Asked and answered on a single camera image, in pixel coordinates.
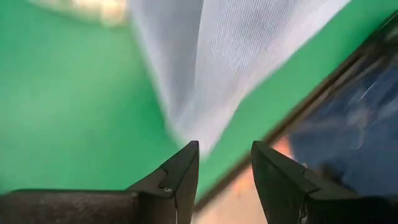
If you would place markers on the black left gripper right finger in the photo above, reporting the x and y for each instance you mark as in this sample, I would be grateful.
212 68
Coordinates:
280 186

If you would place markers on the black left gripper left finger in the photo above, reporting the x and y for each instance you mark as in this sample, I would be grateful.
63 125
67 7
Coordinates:
183 174

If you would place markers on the light blue garment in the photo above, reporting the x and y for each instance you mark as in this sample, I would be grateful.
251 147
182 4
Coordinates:
217 62

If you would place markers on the green table mat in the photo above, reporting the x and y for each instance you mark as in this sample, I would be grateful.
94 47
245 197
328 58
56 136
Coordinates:
62 109

